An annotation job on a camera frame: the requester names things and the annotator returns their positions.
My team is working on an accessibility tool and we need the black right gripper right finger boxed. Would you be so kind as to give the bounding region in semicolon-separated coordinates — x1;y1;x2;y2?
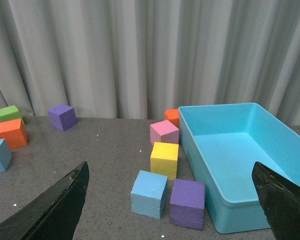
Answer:
251;161;300;240

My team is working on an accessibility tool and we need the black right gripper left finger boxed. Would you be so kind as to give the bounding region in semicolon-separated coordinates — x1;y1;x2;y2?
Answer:
0;161;90;240

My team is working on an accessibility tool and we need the light blue plastic bin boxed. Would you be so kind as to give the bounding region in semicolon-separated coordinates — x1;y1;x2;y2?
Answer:
178;103;300;234

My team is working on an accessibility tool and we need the purple foam cube near bin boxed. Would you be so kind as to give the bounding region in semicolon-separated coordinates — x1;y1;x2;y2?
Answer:
169;179;205;231

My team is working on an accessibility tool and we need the purple foam cube by curtain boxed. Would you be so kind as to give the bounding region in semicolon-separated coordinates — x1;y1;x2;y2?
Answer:
47;104;78;131

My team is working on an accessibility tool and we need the green foam cube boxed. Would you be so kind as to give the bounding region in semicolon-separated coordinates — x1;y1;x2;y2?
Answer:
0;105;25;125

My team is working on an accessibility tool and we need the yellow foam cube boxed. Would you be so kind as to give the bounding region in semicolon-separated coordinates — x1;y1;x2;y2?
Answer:
150;142;179;181

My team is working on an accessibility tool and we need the pink foam cube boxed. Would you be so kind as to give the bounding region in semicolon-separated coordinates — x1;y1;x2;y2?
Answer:
149;120;180;145

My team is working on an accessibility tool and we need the orange foam cube by bin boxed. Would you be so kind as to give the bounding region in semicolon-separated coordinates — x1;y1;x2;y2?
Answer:
163;108;180;128

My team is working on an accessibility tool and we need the grey curtain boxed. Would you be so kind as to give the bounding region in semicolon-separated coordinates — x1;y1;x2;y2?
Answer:
0;0;300;126

